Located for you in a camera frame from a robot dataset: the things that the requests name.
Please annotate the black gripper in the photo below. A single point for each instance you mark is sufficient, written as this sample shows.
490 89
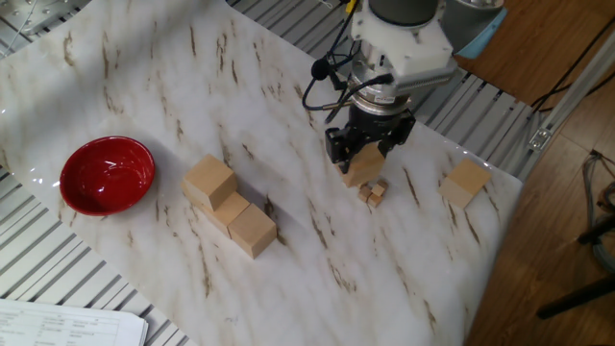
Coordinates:
375 125

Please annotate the large wooden cube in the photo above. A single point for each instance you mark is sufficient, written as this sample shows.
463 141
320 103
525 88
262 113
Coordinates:
463 185
233 211
211 180
252 230
365 168

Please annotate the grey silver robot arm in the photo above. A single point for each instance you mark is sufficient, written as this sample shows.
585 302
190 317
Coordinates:
408 9

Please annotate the white printed paper stack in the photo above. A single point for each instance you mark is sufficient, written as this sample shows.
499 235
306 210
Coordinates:
62 324

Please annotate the small wooden cube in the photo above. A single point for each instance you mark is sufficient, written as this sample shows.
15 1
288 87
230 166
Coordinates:
364 193
380 188
375 200

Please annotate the yellow plastic piece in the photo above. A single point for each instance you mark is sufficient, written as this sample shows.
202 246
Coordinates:
352 5

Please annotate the white marble pattern board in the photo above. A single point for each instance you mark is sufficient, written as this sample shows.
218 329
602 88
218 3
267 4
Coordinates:
288 288

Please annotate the black stand legs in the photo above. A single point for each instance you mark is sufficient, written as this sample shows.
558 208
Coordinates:
576 298

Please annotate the red glossy bowl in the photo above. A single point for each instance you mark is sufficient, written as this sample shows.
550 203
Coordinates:
106 175

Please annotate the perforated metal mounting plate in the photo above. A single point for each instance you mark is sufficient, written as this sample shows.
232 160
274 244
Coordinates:
38 14

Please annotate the white wrist mount housing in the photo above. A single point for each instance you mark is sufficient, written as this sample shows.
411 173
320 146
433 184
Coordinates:
408 48

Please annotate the aluminium frame rail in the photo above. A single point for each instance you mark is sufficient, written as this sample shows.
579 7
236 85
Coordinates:
572 96

